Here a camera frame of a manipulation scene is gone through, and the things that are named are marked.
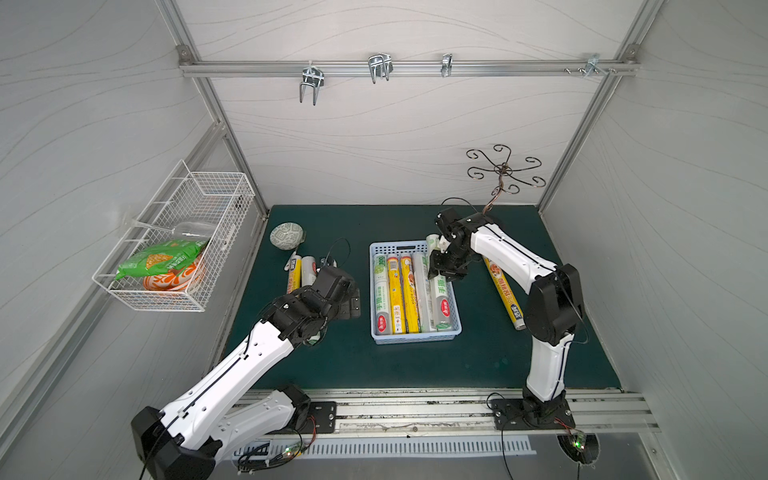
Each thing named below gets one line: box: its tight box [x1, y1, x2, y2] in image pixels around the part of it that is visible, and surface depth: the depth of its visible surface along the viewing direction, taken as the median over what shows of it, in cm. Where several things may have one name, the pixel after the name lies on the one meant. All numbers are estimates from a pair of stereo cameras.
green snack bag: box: [115, 239, 208, 280], surface depth 55 cm
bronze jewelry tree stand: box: [466, 144, 546, 214], surface depth 90 cm
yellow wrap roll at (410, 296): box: [401, 256, 420, 334], surface depth 93 cm
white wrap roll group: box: [412, 252, 432, 333], surface depth 92 cm
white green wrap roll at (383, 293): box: [374, 253, 393, 335], surface depth 93 cm
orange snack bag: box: [143, 264, 197, 291], surface depth 61 cm
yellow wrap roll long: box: [387, 256, 405, 335], surface depth 95 cm
